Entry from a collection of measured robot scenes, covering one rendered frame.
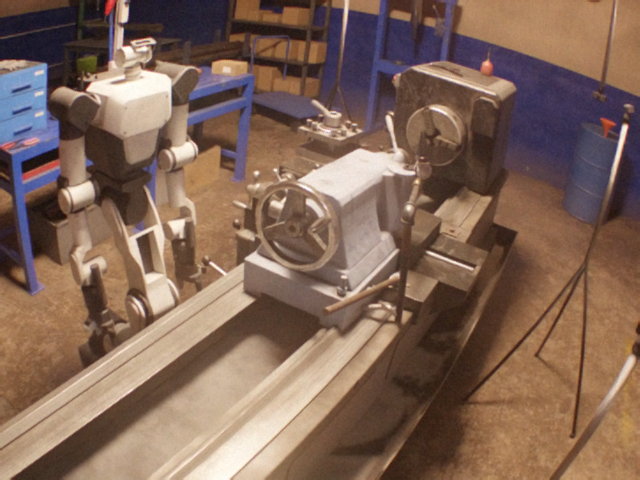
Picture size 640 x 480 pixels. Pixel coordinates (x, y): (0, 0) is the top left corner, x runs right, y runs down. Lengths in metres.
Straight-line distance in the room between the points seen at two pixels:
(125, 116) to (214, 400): 0.81
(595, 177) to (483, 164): 2.73
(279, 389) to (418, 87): 1.61
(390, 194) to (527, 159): 4.31
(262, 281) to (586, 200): 4.01
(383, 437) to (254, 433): 0.70
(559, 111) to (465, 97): 3.34
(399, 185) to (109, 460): 1.11
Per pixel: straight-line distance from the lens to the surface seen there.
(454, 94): 2.40
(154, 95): 1.59
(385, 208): 1.59
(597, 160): 4.99
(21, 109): 2.88
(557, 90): 5.63
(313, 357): 1.33
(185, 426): 1.29
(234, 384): 1.41
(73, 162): 1.55
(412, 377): 1.99
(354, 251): 1.43
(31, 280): 3.03
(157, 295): 1.80
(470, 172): 2.46
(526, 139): 5.76
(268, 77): 6.42
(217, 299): 1.51
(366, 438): 1.73
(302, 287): 1.42
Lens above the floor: 1.71
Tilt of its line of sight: 28 degrees down
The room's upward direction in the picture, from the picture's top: 7 degrees clockwise
